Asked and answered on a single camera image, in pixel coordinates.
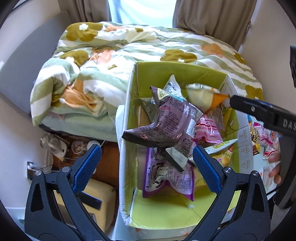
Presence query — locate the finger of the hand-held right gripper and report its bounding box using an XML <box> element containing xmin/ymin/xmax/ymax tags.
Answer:
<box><xmin>229</xmin><ymin>95</ymin><xmax>276</xmax><ymax>126</ymax></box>

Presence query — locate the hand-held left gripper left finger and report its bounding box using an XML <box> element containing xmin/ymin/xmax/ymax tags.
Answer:
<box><xmin>24</xmin><ymin>144</ymin><xmax>110</xmax><ymax>241</ymax></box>

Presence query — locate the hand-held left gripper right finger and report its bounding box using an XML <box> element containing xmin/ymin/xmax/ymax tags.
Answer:
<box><xmin>187</xmin><ymin>146</ymin><xmax>271</xmax><ymax>241</ymax></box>

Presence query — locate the yellow green-edged snack packet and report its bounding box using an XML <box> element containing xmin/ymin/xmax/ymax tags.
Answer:
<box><xmin>203</xmin><ymin>138</ymin><xmax>239</xmax><ymax>168</ymax></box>

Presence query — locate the white black-edged snack packet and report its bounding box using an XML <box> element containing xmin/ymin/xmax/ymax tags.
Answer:
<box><xmin>159</xmin><ymin>147</ymin><xmax>193</xmax><ymax>173</ymax></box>

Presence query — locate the purple snack packet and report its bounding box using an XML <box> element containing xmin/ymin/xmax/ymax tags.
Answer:
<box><xmin>142</xmin><ymin>147</ymin><xmax>195</xmax><ymax>202</ymax></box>

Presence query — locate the white yellow snack packet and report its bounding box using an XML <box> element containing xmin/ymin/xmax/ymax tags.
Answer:
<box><xmin>186</xmin><ymin>83</ymin><xmax>229</xmax><ymax>114</ymax></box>

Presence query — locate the clear brown snack packet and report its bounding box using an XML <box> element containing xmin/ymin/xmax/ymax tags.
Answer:
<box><xmin>121</xmin><ymin>86</ymin><xmax>204</xmax><ymax>163</ymax></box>

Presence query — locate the blue white snack packet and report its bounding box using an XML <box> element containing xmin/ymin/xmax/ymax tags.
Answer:
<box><xmin>163</xmin><ymin>75</ymin><xmax>188</xmax><ymax>103</ymax></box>

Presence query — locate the silver snack packet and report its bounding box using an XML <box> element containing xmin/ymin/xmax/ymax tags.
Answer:
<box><xmin>141</xmin><ymin>97</ymin><xmax>160</xmax><ymax>121</ymax></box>

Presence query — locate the green cardboard box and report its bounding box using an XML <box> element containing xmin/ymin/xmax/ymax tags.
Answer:
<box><xmin>117</xmin><ymin>61</ymin><xmax>255</xmax><ymax>229</ymax></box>

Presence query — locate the person's right hand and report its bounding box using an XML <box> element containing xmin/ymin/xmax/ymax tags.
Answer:
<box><xmin>268</xmin><ymin>150</ymin><xmax>282</xmax><ymax>184</ymax></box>

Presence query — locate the pink white snack packet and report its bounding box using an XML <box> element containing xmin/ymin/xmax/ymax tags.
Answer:
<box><xmin>260</xmin><ymin>125</ymin><xmax>281</xmax><ymax>153</ymax></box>

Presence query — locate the small clear jar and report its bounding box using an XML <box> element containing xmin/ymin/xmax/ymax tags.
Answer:
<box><xmin>71</xmin><ymin>141</ymin><xmax>88</xmax><ymax>154</ymax></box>

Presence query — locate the gold black snack packet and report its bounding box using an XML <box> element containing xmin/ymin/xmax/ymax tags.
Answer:
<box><xmin>250</xmin><ymin>120</ymin><xmax>263</xmax><ymax>156</ymax></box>

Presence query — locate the pale yellow appliance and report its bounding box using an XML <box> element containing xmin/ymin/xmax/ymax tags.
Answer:
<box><xmin>54</xmin><ymin>178</ymin><xmax>116</xmax><ymax>232</ymax></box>

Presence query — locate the light green bed sheet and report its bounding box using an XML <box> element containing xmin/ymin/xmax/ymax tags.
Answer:
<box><xmin>38</xmin><ymin>113</ymin><xmax>121</xmax><ymax>142</ymax></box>

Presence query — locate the beige curtain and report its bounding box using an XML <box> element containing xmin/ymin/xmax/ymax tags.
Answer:
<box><xmin>172</xmin><ymin>0</ymin><xmax>252</xmax><ymax>50</ymax></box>
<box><xmin>58</xmin><ymin>0</ymin><xmax>112</xmax><ymax>23</ymax></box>

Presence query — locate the grey bed headboard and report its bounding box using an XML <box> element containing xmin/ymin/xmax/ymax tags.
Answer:
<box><xmin>0</xmin><ymin>10</ymin><xmax>67</xmax><ymax>116</ymax></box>

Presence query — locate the floral striped duvet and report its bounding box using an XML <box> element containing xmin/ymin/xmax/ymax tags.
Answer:
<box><xmin>31</xmin><ymin>21</ymin><xmax>264</xmax><ymax>127</ymax></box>

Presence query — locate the light blue sheer cloth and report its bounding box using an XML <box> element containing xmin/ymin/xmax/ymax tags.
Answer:
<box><xmin>107</xmin><ymin>0</ymin><xmax>177</xmax><ymax>26</ymax></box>

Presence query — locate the wall socket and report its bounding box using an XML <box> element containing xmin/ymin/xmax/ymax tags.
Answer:
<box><xmin>26</xmin><ymin>161</ymin><xmax>36</xmax><ymax>179</ymax></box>

